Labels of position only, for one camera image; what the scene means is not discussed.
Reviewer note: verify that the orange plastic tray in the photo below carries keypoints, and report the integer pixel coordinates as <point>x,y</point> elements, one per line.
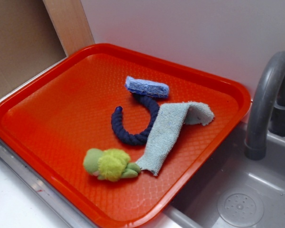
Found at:
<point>51,123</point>

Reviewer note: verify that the blue sponge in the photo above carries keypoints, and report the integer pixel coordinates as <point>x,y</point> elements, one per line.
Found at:
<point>147,87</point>

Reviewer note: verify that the green plush toy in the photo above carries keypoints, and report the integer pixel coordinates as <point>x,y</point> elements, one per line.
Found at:
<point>110,165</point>

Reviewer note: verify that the brown cardboard panel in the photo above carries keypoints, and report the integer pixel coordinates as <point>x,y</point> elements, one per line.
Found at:
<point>28,42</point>

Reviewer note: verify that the grey plastic sink basin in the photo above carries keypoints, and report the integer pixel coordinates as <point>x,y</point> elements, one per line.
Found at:
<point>232,191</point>

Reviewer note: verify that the light blue terry cloth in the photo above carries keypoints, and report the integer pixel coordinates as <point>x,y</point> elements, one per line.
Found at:
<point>166,130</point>

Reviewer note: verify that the wooden board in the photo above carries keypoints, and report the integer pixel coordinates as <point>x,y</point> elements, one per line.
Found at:
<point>70,23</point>

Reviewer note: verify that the grey curved faucet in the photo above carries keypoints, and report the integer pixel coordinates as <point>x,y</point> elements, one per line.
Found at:
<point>268,108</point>

